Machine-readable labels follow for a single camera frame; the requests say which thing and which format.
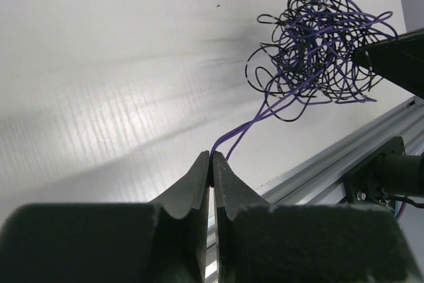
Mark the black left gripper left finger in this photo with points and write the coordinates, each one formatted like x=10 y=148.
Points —
x=164 y=240

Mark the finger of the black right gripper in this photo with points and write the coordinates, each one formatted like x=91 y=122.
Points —
x=399 y=60

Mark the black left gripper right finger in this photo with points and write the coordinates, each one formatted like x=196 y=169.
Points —
x=262 y=242

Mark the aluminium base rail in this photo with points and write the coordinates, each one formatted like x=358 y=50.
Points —
x=303 y=163

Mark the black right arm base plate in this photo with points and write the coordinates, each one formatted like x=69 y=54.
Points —
x=388 y=178

